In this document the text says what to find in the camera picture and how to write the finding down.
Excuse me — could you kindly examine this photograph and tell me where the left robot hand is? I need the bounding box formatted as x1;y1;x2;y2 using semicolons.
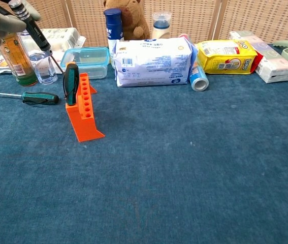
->
0;0;42;47

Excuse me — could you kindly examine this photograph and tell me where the silver metal precision screwdriver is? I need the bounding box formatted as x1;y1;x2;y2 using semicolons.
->
8;0;65;74

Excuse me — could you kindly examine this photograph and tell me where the long green black screwdriver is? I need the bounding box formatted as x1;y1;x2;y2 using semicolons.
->
0;91;59;106

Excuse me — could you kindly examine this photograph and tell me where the orange screwdriver rack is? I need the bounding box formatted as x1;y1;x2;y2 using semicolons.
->
65;62;106;142

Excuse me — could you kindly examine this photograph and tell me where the green tea bottle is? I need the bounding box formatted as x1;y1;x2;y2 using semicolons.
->
0;32;39;87

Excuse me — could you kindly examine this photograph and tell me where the white toilet paper pack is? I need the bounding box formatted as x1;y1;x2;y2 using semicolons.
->
0;27;86;61

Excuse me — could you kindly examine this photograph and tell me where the clear water bottle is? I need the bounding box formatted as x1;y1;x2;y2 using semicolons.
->
19;27;58;85

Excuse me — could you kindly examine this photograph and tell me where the pink white snack bag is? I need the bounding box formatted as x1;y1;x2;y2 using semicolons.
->
0;49;67;76

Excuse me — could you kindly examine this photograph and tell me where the clear blue-rimmed food container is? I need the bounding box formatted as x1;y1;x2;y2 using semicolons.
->
59;47;110;79

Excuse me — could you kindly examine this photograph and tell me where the blue white spray can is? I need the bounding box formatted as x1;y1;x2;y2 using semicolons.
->
104;8;124;68

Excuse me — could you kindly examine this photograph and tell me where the brown capybara plush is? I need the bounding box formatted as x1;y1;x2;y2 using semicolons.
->
103;0;151;41

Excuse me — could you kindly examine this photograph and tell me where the white blue wipes pack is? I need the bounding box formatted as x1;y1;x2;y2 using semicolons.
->
113;35;199;88

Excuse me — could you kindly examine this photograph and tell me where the cream sauce squeeze bottle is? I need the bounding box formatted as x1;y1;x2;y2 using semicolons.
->
151;11;172;40

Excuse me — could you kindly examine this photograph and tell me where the wicker folding screen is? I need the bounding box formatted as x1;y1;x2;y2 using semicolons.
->
0;0;288;48

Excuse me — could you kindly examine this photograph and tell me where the blue plastic wrap roll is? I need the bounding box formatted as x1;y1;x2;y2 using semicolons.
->
179;33;210;92

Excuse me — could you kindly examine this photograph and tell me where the blue carpet table cover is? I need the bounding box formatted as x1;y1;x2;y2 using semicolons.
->
0;43;288;244

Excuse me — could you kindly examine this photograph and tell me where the yellow Lipo snack bag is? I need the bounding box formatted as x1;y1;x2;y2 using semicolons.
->
196;40;259;75

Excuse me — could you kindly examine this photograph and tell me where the red white snack box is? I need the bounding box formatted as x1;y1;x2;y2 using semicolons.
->
250;52;264;74

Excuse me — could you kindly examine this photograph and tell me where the pastel tissue box pack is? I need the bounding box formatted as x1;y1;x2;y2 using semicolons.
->
229;30;288;84

